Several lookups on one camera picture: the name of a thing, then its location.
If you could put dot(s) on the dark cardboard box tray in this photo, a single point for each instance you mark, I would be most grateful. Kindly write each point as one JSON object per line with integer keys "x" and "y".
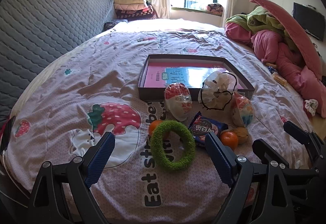
{"x": 152, "y": 96}

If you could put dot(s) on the grey quilted headboard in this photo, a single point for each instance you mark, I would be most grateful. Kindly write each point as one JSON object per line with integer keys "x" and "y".
{"x": 38, "y": 23}

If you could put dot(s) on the pink quilt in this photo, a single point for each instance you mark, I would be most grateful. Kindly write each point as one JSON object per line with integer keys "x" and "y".
{"x": 270, "y": 43}

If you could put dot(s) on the red bun packet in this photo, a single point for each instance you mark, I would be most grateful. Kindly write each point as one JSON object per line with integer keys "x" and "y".
{"x": 178, "y": 104}

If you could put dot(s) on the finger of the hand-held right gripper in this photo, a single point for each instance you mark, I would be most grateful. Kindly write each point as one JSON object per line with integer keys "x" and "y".
{"x": 293, "y": 166}
{"x": 295, "y": 128}

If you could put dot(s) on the blue bun packet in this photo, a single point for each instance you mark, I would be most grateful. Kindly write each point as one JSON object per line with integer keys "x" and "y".
{"x": 242, "y": 112}

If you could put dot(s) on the blue cookie packet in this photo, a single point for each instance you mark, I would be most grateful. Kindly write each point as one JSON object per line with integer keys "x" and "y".
{"x": 206, "y": 127}

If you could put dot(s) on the dark patterned folded blanket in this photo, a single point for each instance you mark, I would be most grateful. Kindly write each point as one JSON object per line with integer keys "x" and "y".
{"x": 135, "y": 15}

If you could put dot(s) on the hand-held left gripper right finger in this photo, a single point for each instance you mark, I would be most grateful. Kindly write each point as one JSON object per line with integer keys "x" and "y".
{"x": 219, "y": 160}

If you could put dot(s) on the tangerine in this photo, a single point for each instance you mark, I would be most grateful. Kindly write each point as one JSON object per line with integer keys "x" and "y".
{"x": 153, "y": 127}
{"x": 229, "y": 140}

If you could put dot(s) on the pink quilted cushion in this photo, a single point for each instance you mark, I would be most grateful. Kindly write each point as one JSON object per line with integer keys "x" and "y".
{"x": 295, "y": 33}

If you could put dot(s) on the dark blue pillow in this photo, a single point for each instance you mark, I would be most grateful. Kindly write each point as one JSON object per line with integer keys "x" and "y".
{"x": 114, "y": 24}

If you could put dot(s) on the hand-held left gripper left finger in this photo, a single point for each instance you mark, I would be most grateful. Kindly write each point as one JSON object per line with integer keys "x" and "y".
{"x": 100, "y": 160}

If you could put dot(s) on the pink book with blue label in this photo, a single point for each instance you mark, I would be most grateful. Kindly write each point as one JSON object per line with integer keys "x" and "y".
{"x": 158, "y": 74}

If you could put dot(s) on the brown walnut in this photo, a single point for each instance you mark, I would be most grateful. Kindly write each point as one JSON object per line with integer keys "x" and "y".
{"x": 240, "y": 133}

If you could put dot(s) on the floral cushion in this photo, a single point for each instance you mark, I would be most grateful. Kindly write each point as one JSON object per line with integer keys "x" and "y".
{"x": 215, "y": 7}

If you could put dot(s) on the green blanket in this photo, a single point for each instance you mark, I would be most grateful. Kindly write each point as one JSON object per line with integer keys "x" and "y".
{"x": 262, "y": 20}

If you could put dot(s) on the cream folded blanket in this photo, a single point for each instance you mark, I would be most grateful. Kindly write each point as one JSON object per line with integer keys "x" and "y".
{"x": 127, "y": 0}

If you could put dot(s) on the pink folded blanket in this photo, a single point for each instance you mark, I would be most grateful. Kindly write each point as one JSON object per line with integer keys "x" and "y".
{"x": 127, "y": 6}

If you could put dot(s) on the black television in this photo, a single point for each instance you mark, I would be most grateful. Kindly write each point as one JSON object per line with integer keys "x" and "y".
{"x": 305, "y": 19}

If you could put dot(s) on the white scrunchie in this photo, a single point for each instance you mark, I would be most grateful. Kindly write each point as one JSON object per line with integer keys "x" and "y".
{"x": 311, "y": 107}

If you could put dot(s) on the yellow snack packet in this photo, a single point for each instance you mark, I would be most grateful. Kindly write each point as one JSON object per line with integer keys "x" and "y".
{"x": 279, "y": 79}

